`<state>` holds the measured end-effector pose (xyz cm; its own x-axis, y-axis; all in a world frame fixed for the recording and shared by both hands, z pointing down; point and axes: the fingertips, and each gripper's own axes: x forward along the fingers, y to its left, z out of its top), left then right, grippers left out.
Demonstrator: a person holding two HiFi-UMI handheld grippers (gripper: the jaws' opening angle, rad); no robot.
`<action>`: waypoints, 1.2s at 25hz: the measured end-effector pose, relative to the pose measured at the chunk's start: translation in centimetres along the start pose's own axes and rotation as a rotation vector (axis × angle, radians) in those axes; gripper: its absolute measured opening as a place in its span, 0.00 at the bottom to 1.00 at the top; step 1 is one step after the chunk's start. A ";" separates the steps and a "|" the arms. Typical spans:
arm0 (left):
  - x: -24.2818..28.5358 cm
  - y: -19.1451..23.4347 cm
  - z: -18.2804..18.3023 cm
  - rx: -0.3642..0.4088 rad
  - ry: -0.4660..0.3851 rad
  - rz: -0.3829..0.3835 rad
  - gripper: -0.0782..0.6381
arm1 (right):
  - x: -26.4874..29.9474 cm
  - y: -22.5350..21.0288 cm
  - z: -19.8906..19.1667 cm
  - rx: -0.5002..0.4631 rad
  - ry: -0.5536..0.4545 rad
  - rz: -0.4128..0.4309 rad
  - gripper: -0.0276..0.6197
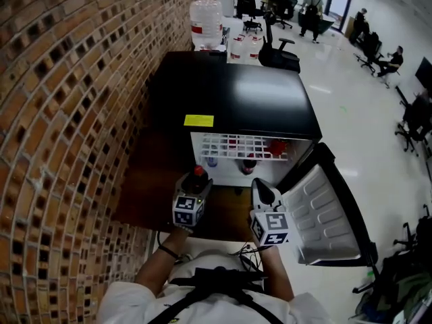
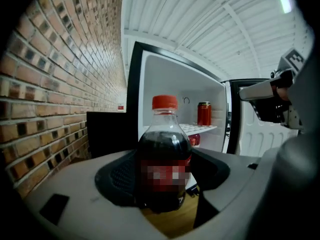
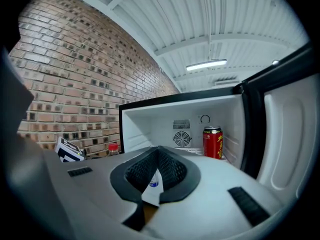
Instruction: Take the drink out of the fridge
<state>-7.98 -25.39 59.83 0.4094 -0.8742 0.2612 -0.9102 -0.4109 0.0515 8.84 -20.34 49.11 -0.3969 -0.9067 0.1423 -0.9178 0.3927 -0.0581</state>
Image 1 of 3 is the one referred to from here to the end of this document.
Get brown wooden cabinet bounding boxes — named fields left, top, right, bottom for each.
left=112, top=126, right=258, bottom=243

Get black monitor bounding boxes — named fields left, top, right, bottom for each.
left=414, top=56, right=432, bottom=89

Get white cabinet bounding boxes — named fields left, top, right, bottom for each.
left=215, top=0, right=236, bottom=18

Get black chest harness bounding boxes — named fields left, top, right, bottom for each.
left=148, top=266, right=285, bottom=324

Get person's white shirt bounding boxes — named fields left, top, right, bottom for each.
left=97, top=248, right=335, bottom=324

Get dark drink bottle red cap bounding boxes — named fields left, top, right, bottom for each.
left=192, top=165, right=208, bottom=196

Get yellow sticker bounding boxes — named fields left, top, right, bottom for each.
left=183, top=113, right=215, bottom=128

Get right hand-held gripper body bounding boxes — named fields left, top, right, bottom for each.
left=249, top=194, right=292, bottom=248

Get person's left forearm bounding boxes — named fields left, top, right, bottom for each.
left=134, top=227, right=194, bottom=297

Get black wristband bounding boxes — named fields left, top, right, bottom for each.
left=157, top=244, right=180, bottom=260

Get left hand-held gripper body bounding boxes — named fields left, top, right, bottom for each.
left=171, top=173, right=215, bottom=233

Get black office chair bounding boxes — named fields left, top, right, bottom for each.
left=257, top=11, right=302, bottom=74
left=272, top=0, right=298, bottom=30
left=235, top=0, right=265, bottom=34
left=392, top=213, right=432, bottom=250
left=394, top=94, right=432, bottom=154
left=353, top=31, right=385, bottom=76

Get white wire fridge shelf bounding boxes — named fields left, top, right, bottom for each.
left=198, top=133, right=292, bottom=162

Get person's right forearm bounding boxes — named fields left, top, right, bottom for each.
left=259, top=244, right=295, bottom=300

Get large water dispenser bottle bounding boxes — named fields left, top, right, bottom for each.
left=188, top=0, right=224, bottom=49

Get green and black bag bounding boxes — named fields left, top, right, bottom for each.
left=352, top=248, right=432, bottom=324

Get black mini fridge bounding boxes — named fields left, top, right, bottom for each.
left=147, top=50, right=379, bottom=268

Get black cables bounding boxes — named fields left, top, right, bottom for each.
left=232, top=242, right=268, bottom=273

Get clear water jug red label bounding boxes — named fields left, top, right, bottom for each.
left=229, top=34, right=247, bottom=63
left=248, top=34, right=265, bottom=64

